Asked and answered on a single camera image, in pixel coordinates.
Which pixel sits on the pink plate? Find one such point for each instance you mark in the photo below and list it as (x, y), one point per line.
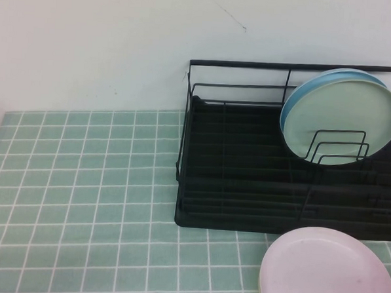
(320, 274)

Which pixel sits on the blue plate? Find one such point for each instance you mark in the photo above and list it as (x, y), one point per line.
(293, 102)

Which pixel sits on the light green plate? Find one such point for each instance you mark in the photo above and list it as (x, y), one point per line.
(341, 111)

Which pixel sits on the black plastic drip tray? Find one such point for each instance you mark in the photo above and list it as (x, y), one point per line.
(244, 223)

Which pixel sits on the green checked tablecloth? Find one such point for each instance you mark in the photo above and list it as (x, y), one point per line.
(82, 180)

